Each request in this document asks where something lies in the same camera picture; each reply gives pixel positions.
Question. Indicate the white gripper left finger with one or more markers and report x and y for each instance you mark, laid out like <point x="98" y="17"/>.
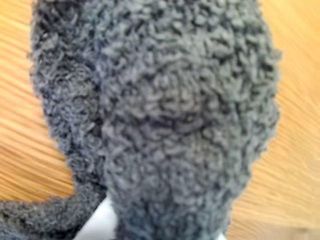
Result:
<point x="100" y="225"/>

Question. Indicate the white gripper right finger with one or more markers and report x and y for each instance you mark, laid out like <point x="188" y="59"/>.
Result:
<point x="222" y="237"/>

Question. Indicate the dark grey terry cloth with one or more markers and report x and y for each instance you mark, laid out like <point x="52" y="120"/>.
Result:
<point x="175" y="112"/>

